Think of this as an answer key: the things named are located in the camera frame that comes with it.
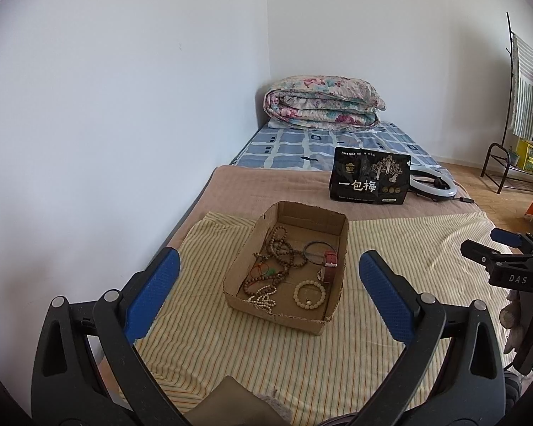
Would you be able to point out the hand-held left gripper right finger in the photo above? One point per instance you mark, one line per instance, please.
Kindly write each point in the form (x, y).
(388, 301)

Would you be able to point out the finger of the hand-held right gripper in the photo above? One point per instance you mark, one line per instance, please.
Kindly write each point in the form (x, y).
(484, 253)
(508, 236)

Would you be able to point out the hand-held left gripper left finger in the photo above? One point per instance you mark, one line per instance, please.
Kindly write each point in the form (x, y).
(153, 295)

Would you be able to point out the black bangle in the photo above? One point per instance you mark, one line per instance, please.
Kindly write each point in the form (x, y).
(318, 242)

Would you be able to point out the cardboard box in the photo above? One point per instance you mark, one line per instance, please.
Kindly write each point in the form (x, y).
(293, 224)

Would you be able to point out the person's right hand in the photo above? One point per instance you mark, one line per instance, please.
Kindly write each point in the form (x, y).
(515, 319)

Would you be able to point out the yellow striped cloth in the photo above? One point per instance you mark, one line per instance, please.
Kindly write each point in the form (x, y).
(404, 239)

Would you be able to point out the yellow crate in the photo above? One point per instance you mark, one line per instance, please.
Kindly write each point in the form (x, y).
(528, 155)

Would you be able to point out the black clothes rack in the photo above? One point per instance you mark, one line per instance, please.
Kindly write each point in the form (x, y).
(497, 144)

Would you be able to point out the black snack bag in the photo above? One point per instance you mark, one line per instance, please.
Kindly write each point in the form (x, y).
(364, 186)

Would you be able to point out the person's striped dark pants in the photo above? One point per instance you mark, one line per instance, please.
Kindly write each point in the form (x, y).
(337, 420)

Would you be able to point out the olive green cloth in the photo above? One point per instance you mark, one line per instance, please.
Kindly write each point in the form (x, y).
(235, 404)

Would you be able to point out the tan blanket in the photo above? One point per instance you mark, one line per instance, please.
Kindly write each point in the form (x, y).
(248, 186)

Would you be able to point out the striped hanging towel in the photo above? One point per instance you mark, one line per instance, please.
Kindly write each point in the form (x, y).
(522, 88)

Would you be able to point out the blue checked bed sheet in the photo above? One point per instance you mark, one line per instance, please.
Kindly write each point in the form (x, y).
(293, 151)

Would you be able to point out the folded floral quilt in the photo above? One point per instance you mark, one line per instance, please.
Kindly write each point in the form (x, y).
(320, 102)

